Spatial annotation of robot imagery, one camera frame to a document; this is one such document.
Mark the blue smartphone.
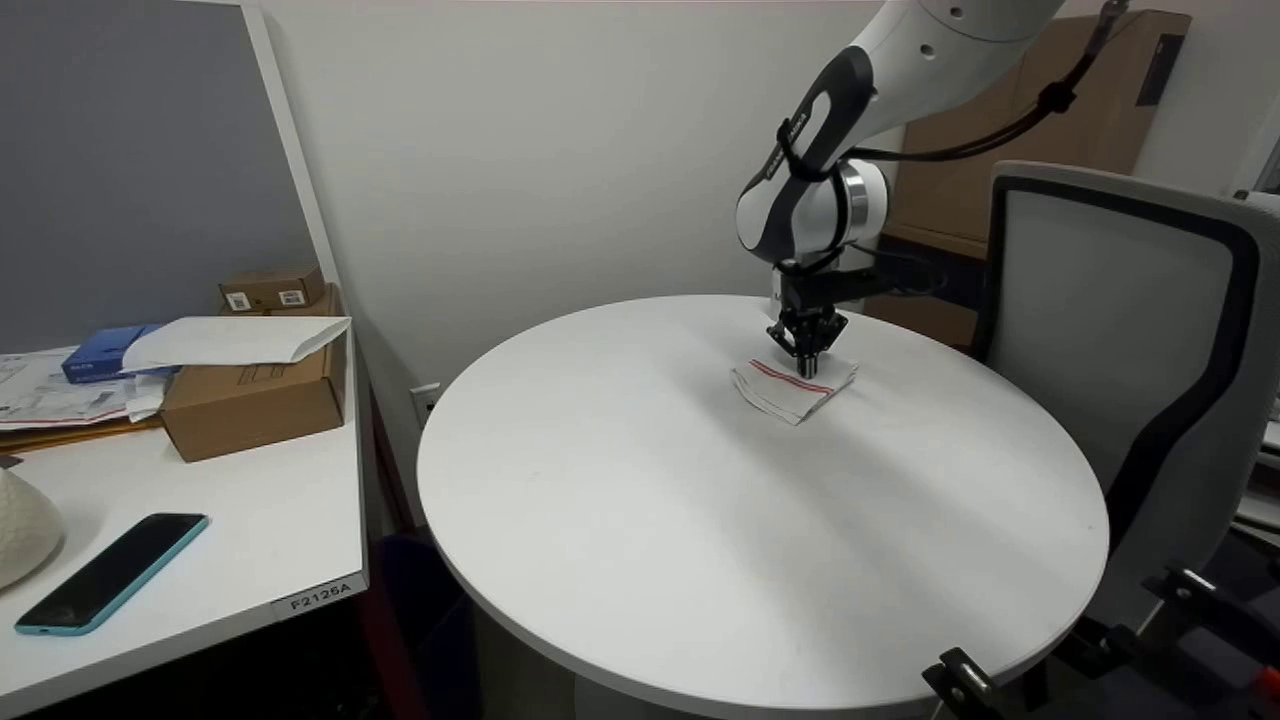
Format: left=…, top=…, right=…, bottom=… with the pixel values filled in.
left=16, top=512, right=210, bottom=635

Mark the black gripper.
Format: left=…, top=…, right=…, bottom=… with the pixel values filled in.
left=770, top=260, right=879, bottom=378

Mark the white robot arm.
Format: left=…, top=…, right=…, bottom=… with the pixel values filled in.
left=737, top=0, right=1064, bottom=378

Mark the white towel with red stripes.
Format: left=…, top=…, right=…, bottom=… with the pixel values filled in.
left=733, top=355, right=857, bottom=423

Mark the brown cardboard box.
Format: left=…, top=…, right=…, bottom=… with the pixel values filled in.
left=160, top=343, right=345, bottom=461

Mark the stack of papers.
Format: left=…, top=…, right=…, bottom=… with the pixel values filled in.
left=0, top=347, right=167, bottom=434

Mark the grey mesh office chair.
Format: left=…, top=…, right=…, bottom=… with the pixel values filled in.
left=972, top=160, right=1280, bottom=628

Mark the small cardboard box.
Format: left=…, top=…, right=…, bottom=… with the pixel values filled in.
left=219, top=272, right=341, bottom=316

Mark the white desk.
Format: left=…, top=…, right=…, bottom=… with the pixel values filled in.
left=0, top=362, right=368, bottom=720

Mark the beige rounded object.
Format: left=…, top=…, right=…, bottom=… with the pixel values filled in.
left=0, top=470, right=66, bottom=592

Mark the white envelope paper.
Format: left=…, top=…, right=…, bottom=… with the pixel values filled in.
left=121, top=316, right=347, bottom=372

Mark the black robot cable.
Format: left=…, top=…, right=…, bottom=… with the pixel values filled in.
left=774, top=0, right=1134, bottom=186

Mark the blue packet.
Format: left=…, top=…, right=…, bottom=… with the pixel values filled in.
left=59, top=325, right=150, bottom=383

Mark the large brown cardboard sheet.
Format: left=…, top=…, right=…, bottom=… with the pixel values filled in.
left=863, top=11, right=1193, bottom=347

